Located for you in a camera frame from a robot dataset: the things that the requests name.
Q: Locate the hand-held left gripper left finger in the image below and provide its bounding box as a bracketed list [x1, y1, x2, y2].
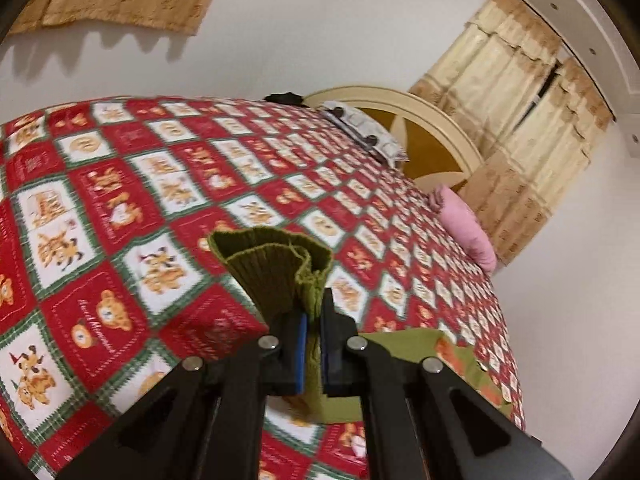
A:
[57, 312, 308, 480]

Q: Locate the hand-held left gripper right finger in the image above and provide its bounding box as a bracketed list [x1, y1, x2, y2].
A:
[320, 287, 573, 480]

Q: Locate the white curtain pelmet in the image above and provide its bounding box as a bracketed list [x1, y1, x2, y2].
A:
[492, 0, 640, 171]

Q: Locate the beige patterned window curtain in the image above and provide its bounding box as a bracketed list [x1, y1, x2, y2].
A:
[407, 0, 616, 267]

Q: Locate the cream and yellow headboard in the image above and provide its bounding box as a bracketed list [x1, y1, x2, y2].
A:
[302, 86, 486, 196]

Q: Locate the patterned grey pillow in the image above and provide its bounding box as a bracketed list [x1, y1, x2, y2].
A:
[320, 101, 408, 165]

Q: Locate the pink pillow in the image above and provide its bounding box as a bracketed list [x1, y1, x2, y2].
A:
[432, 184, 498, 272]

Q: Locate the green knit sweater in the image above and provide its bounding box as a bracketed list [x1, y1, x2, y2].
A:
[207, 226, 516, 423]

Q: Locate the small dark object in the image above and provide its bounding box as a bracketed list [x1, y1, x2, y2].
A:
[263, 91, 307, 107]

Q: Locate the red printed bear blanket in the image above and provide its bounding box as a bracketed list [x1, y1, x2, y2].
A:
[0, 95, 526, 480]

